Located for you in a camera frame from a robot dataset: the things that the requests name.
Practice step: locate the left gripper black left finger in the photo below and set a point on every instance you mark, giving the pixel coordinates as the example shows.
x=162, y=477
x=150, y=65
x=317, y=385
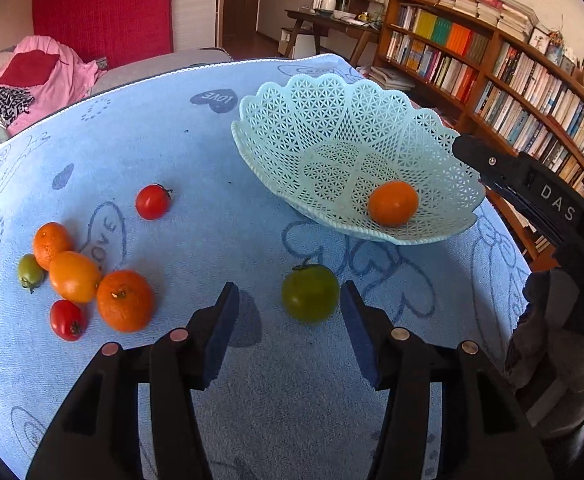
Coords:
x=95, y=435

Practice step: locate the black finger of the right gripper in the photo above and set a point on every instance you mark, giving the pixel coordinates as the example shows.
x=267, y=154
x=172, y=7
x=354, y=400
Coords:
x=550, y=204

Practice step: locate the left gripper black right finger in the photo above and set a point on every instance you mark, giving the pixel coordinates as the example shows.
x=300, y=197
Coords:
x=450, y=414

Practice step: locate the red cherry tomato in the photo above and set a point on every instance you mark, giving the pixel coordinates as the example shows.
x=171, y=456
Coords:
x=67, y=320
x=153, y=201

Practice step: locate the large orange mandarin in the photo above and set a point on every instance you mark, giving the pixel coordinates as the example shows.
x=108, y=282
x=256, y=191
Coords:
x=125, y=301

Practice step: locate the oval orange kumquat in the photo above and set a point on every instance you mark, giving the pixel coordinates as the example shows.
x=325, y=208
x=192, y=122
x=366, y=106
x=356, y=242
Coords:
x=74, y=277

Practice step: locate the small green tomato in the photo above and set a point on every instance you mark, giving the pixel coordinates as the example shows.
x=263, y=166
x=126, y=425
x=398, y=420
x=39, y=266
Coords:
x=30, y=273

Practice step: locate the orange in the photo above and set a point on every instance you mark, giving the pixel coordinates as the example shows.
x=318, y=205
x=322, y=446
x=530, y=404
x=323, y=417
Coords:
x=393, y=204

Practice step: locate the small orange mandarin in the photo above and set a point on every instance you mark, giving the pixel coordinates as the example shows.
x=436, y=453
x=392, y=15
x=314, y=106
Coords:
x=50, y=240

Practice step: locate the large green tomato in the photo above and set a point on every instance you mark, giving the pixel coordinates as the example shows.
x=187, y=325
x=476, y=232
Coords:
x=310, y=293

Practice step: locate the wooden bookshelf with books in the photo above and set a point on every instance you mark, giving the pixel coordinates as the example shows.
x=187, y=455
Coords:
x=487, y=83

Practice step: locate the white lattice plastic basket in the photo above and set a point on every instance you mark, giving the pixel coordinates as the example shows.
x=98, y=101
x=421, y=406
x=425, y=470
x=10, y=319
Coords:
x=324, y=145

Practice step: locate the dark wooden desk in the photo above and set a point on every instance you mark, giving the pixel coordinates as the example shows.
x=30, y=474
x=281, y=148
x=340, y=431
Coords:
x=363, y=35

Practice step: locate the black white patterned cloth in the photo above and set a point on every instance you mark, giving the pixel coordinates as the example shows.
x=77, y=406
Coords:
x=13, y=103

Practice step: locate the grey bed mattress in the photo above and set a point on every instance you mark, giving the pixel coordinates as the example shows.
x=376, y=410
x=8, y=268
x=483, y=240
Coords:
x=150, y=67

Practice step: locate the pink clothing pile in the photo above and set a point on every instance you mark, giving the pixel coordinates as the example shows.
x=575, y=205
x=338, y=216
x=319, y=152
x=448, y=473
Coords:
x=70, y=81

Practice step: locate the red upright mattress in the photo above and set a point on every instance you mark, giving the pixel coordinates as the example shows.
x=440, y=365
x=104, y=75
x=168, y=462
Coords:
x=121, y=31

